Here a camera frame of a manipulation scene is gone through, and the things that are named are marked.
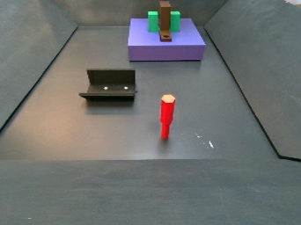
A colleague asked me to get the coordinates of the purple base block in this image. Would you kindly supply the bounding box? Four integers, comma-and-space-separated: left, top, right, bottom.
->
129, 18, 206, 62

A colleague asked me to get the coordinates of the green block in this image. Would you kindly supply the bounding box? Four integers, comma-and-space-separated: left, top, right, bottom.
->
148, 11, 181, 33

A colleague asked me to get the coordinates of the red hexagonal peg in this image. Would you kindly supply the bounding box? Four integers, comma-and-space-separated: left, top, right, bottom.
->
161, 94, 177, 140

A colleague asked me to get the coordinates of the brown upright holder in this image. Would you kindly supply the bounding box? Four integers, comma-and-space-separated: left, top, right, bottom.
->
160, 1, 172, 42

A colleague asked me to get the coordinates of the black angle bracket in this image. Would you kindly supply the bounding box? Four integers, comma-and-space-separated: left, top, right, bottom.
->
79, 69, 137, 100

